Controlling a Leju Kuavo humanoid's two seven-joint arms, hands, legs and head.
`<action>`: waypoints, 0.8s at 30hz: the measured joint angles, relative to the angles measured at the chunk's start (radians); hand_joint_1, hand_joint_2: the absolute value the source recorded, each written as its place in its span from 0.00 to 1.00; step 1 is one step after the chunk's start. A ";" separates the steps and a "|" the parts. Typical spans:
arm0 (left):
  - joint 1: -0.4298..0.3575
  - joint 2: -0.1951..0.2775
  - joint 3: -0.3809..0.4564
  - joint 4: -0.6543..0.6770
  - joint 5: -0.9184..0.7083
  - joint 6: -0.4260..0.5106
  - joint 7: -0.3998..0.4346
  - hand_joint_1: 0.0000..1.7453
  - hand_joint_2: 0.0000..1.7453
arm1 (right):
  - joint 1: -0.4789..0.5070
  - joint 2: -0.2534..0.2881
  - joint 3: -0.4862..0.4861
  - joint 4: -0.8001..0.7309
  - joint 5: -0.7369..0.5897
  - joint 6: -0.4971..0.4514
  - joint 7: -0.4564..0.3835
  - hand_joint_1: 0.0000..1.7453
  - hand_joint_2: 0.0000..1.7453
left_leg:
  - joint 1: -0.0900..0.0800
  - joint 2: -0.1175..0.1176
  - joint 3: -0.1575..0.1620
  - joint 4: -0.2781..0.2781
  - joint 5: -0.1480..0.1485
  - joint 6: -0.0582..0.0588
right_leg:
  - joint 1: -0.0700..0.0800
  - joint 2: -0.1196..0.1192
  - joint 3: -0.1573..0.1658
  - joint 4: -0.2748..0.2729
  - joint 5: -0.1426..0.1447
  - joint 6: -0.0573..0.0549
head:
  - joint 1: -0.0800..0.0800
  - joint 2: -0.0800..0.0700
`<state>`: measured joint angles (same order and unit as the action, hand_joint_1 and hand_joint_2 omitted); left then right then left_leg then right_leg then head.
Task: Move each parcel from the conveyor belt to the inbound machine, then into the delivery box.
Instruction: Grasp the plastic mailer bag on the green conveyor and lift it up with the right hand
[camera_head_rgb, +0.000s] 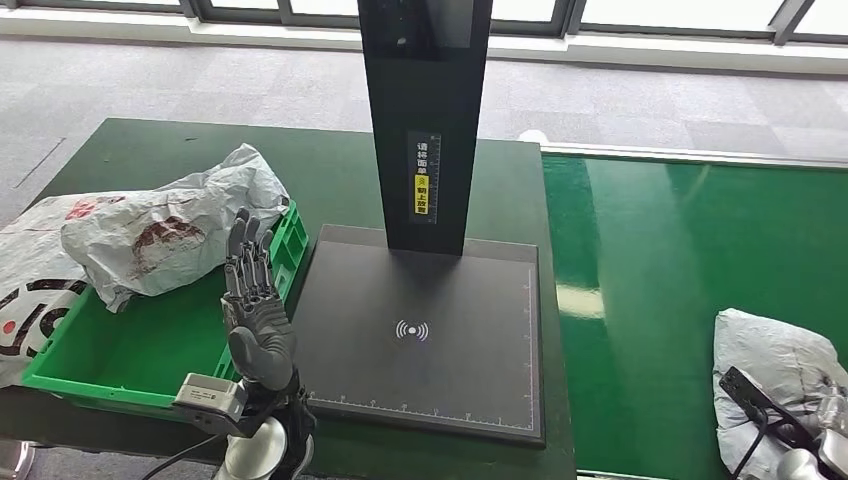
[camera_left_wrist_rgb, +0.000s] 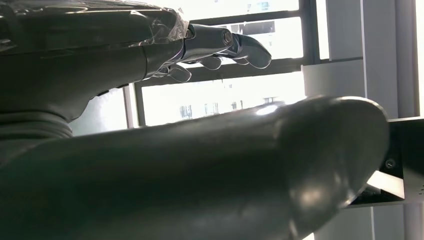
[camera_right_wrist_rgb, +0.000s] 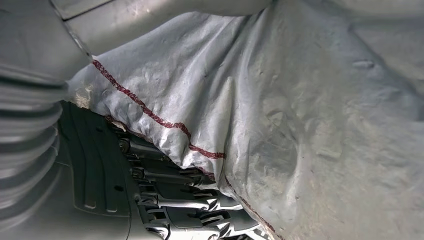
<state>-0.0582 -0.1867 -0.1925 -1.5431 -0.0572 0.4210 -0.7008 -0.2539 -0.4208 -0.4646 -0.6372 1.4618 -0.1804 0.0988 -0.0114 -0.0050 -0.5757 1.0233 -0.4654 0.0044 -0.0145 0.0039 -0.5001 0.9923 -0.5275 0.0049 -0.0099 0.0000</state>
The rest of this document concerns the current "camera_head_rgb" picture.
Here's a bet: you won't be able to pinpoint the yellow and black label sticker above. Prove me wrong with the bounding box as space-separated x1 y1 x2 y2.
407 130 442 225

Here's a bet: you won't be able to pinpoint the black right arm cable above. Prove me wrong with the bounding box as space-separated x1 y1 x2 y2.
731 410 770 480

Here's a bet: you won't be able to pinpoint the white parcel with red print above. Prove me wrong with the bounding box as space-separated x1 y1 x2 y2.
60 143 291 314

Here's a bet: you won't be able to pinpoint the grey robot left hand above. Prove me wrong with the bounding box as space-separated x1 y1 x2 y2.
220 207 298 392

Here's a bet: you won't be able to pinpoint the black inbound scanner machine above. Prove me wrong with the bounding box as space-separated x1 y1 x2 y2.
291 0 546 448

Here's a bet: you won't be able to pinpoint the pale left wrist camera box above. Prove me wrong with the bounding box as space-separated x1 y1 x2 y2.
172 372 250 432

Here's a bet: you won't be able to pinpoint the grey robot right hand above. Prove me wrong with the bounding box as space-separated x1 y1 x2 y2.
813 384 848 437

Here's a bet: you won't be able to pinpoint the dark window frame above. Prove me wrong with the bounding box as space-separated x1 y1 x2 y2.
0 0 848 46

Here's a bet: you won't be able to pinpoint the large white printed bag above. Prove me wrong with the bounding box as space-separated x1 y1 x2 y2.
0 192 127 389

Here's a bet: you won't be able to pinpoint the green conveyor belt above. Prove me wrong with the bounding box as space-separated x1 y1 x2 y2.
541 142 848 480

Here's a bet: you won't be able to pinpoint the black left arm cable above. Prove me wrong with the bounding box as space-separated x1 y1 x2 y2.
139 433 223 480

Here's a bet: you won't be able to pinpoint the green plastic crate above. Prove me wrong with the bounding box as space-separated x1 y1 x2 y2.
21 198 310 422

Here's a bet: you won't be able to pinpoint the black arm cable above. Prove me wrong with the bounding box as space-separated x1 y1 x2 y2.
731 410 770 480
139 433 223 480

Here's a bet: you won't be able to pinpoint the grey plastic parcel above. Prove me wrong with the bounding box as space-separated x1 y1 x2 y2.
712 307 848 480

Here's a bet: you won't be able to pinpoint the silver metal stand base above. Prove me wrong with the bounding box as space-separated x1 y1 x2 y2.
0 440 34 480

